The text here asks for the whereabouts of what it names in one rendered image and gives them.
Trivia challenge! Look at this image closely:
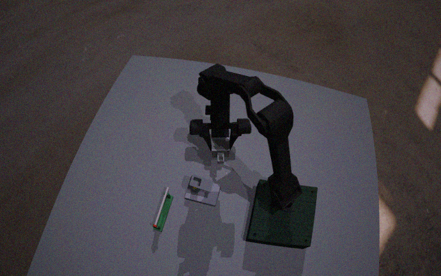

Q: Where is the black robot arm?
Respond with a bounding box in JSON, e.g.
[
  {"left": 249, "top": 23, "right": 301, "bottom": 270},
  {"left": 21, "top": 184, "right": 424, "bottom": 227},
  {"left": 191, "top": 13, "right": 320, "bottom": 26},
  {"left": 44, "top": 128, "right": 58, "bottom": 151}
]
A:
[{"left": 197, "top": 64, "right": 303, "bottom": 212}]

